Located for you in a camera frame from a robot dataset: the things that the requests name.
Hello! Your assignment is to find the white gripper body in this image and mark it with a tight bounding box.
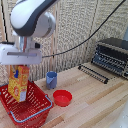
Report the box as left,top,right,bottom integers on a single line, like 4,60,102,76
0,41,44,66

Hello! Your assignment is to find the mac and cheese carton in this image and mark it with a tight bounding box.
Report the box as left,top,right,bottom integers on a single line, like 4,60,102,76
7,64,31,103

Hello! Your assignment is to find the blue plastic cup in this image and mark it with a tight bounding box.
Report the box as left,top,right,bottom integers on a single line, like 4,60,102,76
45,71,59,90

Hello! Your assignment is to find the red shopping basket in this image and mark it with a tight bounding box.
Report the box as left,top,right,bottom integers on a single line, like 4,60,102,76
0,79,54,128

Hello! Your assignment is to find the beige folding screen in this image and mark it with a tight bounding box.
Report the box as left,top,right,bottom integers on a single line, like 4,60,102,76
0,0,128,84

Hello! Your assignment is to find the red plastic bowl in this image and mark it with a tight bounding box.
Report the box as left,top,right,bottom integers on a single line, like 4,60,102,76
52,89,73,108

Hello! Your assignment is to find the black oven rack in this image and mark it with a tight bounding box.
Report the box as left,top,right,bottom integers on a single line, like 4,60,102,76
77,64,110,85

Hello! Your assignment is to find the black toaster oven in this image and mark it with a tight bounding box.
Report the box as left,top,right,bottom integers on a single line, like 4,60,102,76
90,37,128,80

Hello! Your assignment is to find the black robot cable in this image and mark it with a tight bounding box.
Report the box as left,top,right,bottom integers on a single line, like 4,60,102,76
41,0,128,59

